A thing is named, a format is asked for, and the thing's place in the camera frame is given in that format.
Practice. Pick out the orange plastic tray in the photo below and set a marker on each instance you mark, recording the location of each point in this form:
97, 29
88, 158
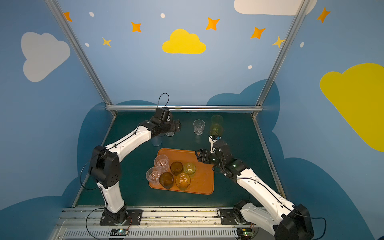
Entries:
202, 182

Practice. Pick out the controller board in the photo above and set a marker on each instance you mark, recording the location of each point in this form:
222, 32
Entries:
122, 232
244, 234

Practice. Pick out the right controller board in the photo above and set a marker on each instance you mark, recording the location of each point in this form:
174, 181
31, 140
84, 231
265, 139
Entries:
244, 234

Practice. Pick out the aluminium frame left post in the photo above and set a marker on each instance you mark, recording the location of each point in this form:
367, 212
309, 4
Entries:
64, 24

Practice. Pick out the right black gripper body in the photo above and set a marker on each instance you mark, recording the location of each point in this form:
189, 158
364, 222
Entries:
205, 155

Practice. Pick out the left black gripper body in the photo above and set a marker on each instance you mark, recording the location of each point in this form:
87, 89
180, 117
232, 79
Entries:
173, 126

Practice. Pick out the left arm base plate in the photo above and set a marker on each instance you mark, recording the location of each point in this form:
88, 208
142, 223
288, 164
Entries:
133, 216

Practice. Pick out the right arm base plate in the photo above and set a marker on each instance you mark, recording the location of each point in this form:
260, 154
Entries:
228, 217

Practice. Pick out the left controller board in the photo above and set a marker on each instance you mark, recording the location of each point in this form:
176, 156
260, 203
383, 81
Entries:
122, 232

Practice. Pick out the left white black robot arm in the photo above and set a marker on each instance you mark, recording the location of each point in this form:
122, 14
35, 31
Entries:
105, 163

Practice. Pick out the dark amber textured cup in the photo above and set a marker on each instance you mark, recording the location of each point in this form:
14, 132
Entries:
176, 168
166, 180

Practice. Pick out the aluminium mounting rail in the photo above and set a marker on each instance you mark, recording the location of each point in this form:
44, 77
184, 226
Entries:
157, 223

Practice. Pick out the green clear cup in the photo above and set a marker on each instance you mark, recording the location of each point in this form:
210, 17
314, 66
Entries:
189, 169

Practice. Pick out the yellow ribbed glass front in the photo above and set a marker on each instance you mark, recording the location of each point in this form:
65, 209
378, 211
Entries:
216, 131

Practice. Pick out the frosted blue tall cup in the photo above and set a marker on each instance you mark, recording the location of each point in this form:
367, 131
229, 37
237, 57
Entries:
156, 141

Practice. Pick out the aluminium frame back bar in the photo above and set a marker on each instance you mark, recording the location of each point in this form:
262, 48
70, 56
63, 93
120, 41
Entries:
143, 108

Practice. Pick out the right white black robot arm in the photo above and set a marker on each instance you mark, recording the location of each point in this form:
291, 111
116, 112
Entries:
278, 216

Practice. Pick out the clear faceted glass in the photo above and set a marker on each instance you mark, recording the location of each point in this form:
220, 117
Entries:
153, 175
162, 162
170, 134
199, 126

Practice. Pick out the yellow-green glass back right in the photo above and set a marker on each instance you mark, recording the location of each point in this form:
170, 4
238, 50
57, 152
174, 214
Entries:
217, 120

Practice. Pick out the aluminium frame right post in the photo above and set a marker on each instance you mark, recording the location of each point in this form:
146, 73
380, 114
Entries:
291, 34

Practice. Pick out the tall amber clear cup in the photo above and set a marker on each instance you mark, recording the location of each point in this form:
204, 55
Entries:
183, 181

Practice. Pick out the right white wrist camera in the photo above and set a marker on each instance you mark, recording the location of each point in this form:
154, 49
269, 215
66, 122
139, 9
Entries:
212, 140

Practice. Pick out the aluminium frame post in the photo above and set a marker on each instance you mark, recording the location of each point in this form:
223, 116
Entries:
64, 24
291, 34

